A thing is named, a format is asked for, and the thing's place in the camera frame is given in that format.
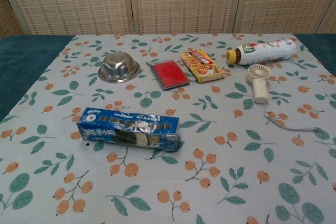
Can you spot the white handheld fan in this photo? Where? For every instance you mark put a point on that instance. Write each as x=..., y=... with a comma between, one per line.
x=259, y=82

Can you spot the white labelled drink bottle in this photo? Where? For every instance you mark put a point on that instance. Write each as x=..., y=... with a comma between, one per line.
x=265, y=52

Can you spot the red ink pad case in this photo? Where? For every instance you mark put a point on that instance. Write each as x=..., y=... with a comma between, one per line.
x=169, y=75

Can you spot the yellow snack box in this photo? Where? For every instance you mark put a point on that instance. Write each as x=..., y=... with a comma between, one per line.
x=203, y=65

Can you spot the woven folding screen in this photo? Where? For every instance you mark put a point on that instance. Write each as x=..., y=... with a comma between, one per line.
x=168, y=1

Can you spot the stainless steel bowl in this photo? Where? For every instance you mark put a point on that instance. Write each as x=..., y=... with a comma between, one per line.
x=119, y=68

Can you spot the floral patterned tablecloth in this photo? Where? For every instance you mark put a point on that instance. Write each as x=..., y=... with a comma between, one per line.
x=168, y=182

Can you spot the blue cookie package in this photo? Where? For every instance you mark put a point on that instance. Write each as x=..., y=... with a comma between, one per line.
x=128, y=132

